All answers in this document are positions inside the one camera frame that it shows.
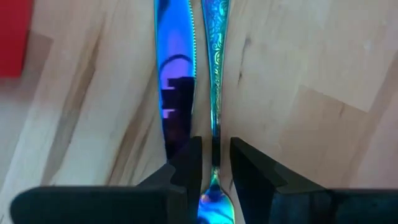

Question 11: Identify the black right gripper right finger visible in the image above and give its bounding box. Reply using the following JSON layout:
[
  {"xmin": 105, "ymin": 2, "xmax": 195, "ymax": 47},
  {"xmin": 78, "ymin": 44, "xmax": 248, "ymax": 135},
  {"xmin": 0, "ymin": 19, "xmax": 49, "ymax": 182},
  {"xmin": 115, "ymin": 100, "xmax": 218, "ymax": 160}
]
[{"xmin": 229, "ymin": 136, "xmax": 398, "ymax": 224}]

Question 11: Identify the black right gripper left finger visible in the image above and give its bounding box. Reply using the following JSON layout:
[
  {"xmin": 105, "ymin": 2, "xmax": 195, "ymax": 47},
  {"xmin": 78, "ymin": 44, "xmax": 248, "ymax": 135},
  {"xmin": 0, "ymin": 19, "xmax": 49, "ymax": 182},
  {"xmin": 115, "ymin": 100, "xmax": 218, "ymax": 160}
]
[{"xmin": 9, "ymin": 136, "xmax": 203, "ymax": 224}]

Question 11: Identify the iridescent knife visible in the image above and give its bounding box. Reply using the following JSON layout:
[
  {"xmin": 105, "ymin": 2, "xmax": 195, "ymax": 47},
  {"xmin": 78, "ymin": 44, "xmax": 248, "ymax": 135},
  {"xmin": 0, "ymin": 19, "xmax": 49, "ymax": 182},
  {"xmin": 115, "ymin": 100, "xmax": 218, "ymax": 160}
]
[{"xmin": 154, "ymin": 0, "xmax": 198, "ymax": 161}]

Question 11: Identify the red plastic bin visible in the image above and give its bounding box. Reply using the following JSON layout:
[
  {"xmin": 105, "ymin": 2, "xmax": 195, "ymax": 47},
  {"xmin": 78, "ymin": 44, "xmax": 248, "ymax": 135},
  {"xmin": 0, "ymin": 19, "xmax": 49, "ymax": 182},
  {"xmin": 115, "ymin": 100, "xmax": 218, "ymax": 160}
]
[{"xmin": 0, "ymin": 0, "xmax": 34, "ymax": 78}]

